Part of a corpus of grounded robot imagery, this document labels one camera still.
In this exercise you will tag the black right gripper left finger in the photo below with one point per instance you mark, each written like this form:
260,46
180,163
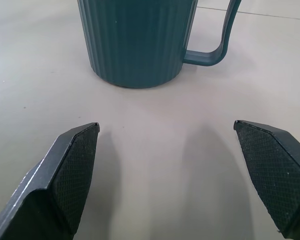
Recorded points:
52,190

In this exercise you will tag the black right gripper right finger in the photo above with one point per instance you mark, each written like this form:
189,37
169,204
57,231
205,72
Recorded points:
277,175

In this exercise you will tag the dark green ribbed mug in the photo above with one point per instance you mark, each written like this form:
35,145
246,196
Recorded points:
137,42

